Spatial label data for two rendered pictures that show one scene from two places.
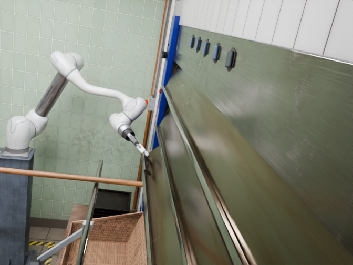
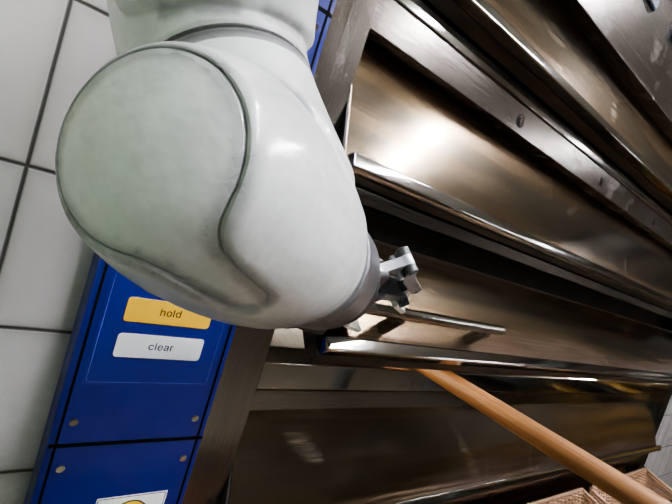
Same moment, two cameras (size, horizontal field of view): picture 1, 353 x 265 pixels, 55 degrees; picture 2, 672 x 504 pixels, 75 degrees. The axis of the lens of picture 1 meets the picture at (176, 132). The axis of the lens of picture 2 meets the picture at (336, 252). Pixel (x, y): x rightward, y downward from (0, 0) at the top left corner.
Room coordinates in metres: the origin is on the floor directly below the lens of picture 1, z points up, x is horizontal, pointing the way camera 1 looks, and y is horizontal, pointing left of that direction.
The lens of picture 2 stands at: (2.32, 0.62, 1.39)
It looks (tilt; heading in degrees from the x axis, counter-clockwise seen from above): 4 degrees down; 243
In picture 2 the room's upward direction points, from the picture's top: 18 degrees clockwise
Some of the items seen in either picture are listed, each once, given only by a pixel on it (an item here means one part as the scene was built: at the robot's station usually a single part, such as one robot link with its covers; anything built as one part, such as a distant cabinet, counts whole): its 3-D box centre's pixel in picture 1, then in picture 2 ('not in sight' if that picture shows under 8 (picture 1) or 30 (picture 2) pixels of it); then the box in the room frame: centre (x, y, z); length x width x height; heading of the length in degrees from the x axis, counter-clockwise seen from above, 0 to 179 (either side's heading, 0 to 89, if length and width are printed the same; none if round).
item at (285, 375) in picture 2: not in sight; (552, 380); (1.22, -0.10, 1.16); 1.80 x 0.06 x 0.04; 10
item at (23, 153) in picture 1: (14, 149); not in sight; (2.27, 1.15, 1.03); 0.22 x 0.18 x 0.06; 105
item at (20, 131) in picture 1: (19, 131); not in sight; (2.29, 1.13, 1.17); 0.18 x 0.16 x 0.22; 176
